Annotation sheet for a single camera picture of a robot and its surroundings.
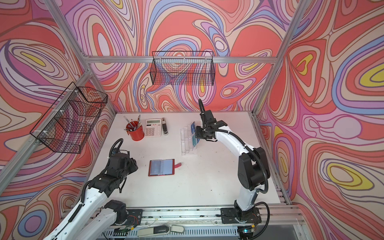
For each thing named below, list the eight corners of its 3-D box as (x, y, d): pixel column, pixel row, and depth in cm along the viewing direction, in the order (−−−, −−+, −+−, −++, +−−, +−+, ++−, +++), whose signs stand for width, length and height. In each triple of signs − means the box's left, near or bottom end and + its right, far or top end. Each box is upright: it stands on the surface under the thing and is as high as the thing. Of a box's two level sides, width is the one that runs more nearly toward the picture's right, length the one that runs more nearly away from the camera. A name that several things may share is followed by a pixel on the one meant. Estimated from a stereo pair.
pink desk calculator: (143, 137, 108) (142, 133, 104) (147, 122, 117) (146, 118, 114) (160, 137, 108) (159, 133, 104) (163, 122, 117) (162, 118, 114)
